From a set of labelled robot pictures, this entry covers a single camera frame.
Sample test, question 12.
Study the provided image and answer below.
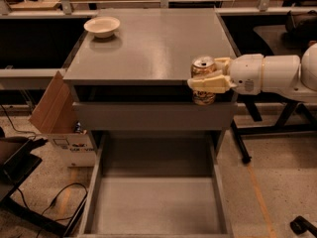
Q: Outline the black office chair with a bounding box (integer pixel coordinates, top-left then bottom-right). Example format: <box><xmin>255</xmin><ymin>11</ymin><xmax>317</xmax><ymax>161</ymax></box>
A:
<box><xmin>252</xmin><ymin>9</ymin><xmax>317</xmax><ymax>57</ymax></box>

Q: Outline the black table leg frame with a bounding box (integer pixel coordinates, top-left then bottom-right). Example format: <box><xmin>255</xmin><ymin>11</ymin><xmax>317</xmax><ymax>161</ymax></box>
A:
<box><xmin>231</xmin><ymin>95</ymin><xmax>317</xmax><ymax>165</ymax></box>

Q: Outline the white ceramic bowl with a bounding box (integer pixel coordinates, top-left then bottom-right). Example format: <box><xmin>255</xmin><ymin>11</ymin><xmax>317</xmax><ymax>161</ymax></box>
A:
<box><xmin>84</xmin><ymin>17</ymin><xmax>120</xmax><ymax>38</ymax></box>

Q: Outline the grey drawer cabinet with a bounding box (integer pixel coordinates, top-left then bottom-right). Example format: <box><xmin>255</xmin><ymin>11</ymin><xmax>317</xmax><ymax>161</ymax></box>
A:
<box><xmin>64</xmin><ymin>9</ymin><xmax>239</xmax><ymax>147</ymax></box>

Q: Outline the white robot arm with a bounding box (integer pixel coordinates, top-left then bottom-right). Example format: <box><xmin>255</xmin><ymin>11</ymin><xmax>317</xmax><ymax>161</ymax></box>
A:
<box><xmin>187</xmin><ymin>44</ymin><xmax>317</xmax><ymax>102</ymax></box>

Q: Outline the black equipment stand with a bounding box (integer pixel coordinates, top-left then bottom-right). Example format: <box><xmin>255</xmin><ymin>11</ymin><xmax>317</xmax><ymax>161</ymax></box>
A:
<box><xmin>0</xmin><ymin>137</ymin><xmax>87</xmax><ymax>238</ymax></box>

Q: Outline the black floor cable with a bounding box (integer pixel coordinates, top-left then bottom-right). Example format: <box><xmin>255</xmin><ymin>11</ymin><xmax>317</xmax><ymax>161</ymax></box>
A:
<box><xmin>13</xmin><ymin>181</ymin><xmax>88</xmax><ymax>238</ymax></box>

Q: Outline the black caster wheel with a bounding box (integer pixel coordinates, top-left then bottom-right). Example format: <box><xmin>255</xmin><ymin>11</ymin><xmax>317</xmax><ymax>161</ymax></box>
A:
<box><xmin>290</xmin><ymin>216</ymin><xmax>317</xmax><ymax>238</ymax></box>

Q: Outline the grey top drawer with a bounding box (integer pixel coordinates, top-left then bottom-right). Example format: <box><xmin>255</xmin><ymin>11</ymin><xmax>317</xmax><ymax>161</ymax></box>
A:
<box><xmin>73</xmin><ymin>102</ymin><xmax>237</xmax><ymax>131</ymax></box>

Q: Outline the cardboard box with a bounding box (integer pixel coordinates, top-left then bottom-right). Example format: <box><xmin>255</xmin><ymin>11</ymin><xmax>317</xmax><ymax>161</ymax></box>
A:
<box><xmin>30</xmin><ymin>71</ymin><xmax>96</xmax><ymax>168</ymax></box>

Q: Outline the open middle drawer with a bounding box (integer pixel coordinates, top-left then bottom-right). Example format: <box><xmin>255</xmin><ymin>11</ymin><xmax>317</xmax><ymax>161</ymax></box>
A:
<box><xmin>77</xmin><ymin>132</ymin><xmax>234</xmax><ymax>238</ymax></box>

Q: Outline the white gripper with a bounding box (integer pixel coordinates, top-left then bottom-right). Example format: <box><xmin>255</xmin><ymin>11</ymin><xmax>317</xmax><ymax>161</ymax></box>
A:
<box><xmin>187</xmin><ymin>54</ymin><xmax>264</xmax><ymax>95</ymax></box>

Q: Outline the orange soda can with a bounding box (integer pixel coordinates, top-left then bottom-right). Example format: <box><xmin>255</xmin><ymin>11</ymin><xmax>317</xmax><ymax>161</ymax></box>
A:
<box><xmin>191</xmin><ymin>56</ymin><xmax>216</xmax><ymax>105</ymax></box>

